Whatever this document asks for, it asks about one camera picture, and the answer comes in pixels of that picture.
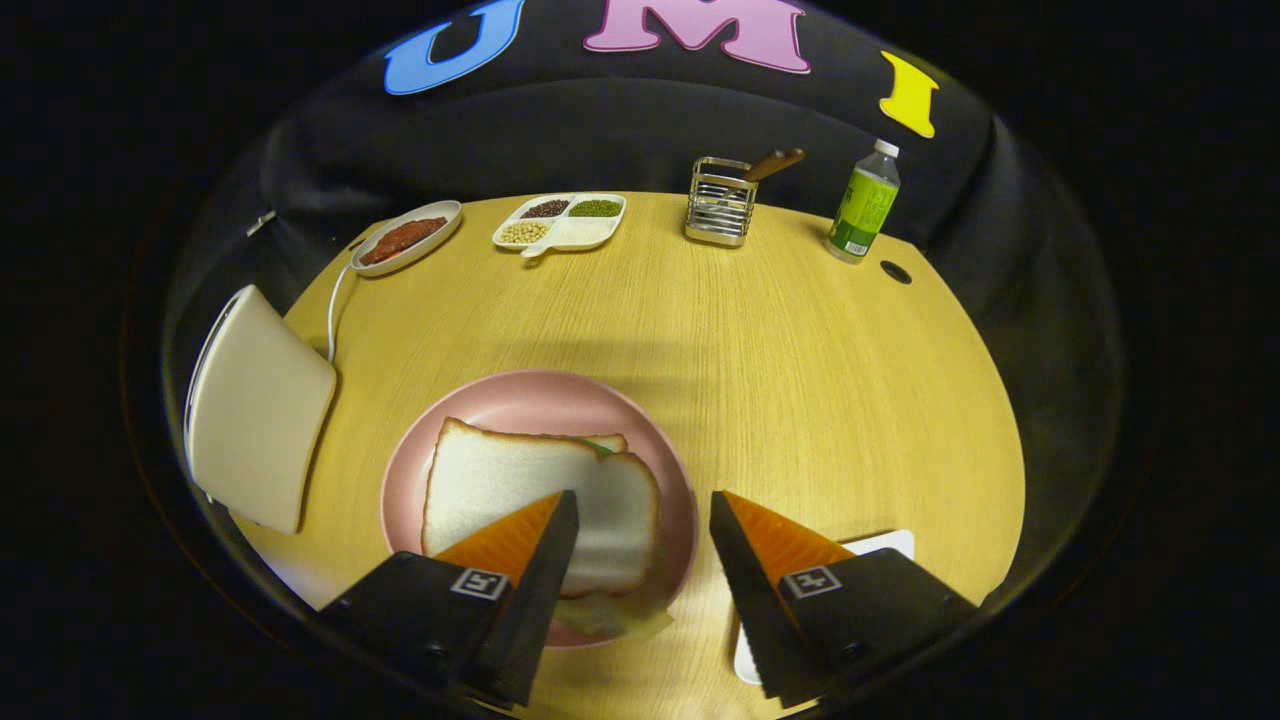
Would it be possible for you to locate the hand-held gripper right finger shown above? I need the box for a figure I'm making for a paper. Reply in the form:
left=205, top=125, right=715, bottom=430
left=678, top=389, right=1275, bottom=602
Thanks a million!
left=708, top=490, right=981, bottom=701

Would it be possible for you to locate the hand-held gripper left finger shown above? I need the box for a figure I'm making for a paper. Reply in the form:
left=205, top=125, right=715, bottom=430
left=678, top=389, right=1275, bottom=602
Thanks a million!
left=318, top=488, right=581, bottom=709

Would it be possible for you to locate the green lettuce leaf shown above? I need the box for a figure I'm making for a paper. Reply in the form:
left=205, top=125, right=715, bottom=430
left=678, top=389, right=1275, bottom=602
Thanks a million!
left=555, top=435, right=676, bottom=641

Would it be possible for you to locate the small white bread slice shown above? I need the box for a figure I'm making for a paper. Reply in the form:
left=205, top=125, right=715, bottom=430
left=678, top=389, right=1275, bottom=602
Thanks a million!
left=555, top=452, right=662, bottom=598

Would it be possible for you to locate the large white bread slice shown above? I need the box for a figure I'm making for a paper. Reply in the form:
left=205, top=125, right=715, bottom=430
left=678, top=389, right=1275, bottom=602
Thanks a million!
left=421, top=417, right=629, bottom=561

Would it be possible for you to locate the white rectangular plate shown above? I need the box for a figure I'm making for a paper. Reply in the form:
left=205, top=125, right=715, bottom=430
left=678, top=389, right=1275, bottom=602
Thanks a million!
left=733, top=529, right=916, bottom=686

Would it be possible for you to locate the pink plate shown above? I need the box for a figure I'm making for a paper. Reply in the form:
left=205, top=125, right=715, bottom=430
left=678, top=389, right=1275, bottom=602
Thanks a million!
left=380, top=370, right=699, bottom=649

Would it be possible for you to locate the white toaster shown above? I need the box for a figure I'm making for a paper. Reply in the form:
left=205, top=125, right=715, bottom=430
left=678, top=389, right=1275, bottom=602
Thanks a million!
left=185, top=284, right=339, bottom=536

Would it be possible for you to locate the white divided dish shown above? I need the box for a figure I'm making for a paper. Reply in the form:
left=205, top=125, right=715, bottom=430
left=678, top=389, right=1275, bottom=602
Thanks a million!
left=492, top=192, right=628, bottom=259

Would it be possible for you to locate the brown steak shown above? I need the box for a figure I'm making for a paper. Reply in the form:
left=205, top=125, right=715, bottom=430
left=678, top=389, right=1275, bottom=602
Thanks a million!
left=360, top=216, right=449, bottom=267

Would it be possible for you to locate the white round plate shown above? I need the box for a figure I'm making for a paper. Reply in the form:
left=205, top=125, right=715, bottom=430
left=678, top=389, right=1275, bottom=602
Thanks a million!
left=350, top=200, right=464, bottom=278

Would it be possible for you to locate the green label bottle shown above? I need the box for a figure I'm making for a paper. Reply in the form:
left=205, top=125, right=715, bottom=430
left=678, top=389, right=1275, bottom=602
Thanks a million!
left=825, top=139, right=902, bottom=265

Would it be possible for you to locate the black backdrop cloth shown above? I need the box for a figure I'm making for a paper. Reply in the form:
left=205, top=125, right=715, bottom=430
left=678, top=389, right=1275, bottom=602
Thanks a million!
left=160, top=0, right=1126, bottom=621

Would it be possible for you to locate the white toaster cable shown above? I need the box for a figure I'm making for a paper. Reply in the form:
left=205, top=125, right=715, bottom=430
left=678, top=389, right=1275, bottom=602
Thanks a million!
left=326, top=262, right=356, bottom=363

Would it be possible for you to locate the metal wire utensil holder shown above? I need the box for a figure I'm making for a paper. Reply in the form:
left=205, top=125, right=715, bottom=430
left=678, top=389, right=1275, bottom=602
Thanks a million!
left=684, top=157, right=758, bottom=249

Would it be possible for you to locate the wooden handled utensil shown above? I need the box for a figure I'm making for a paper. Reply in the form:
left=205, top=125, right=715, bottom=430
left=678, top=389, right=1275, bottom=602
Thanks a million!
left=715, top=148, right=806, bottom=206

